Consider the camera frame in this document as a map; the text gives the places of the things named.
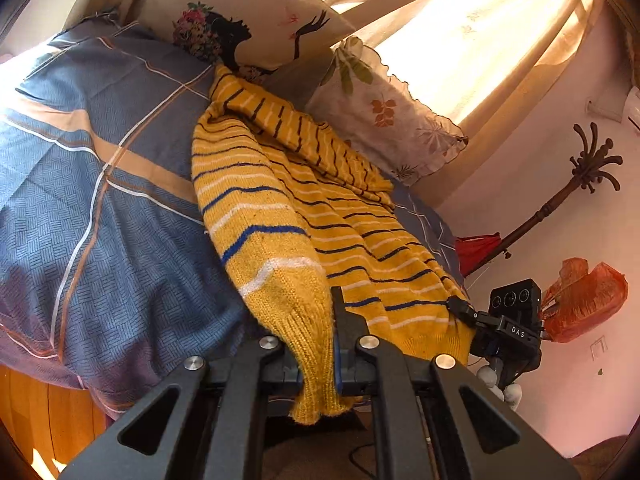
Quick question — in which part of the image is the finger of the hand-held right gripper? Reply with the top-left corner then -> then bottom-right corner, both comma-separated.
446,296 -> 482,332

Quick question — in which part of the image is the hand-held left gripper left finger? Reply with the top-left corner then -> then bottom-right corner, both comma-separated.
59,336 -> 304,480

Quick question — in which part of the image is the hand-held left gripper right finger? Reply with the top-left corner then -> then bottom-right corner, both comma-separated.
330,286 -> 582,480

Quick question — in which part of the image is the yellow striped knit sweater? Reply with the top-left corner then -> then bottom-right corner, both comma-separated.
191,62 -> 477,426

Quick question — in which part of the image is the person's right hand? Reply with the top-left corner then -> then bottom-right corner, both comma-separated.
475,365 -> 524,412

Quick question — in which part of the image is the red cloth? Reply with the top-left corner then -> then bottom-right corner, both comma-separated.
454,232 -> 502,277

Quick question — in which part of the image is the orange plastic bag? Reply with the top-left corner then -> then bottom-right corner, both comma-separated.
540,257 -> 629,344

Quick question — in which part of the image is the wooden coat rack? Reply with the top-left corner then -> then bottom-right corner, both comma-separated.
462,122 -> 624,278

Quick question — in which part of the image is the white pillow with leaf print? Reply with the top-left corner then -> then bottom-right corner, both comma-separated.
272,36 -> 470,182

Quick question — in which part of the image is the blue plaid bed blanket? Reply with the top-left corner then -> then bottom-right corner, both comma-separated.
0,10 -> 468,418

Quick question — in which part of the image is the white air conditioner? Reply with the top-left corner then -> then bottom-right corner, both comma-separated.
624,87 -> 640,133

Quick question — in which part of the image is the cream window curtain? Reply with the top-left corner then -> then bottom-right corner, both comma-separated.
280,0 -> 608,206

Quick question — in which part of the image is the cream pillow with figure print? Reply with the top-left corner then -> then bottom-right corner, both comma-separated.
139,0 -> 357,77

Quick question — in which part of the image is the black cable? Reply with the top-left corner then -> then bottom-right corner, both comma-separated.
347,441 -> 377,472

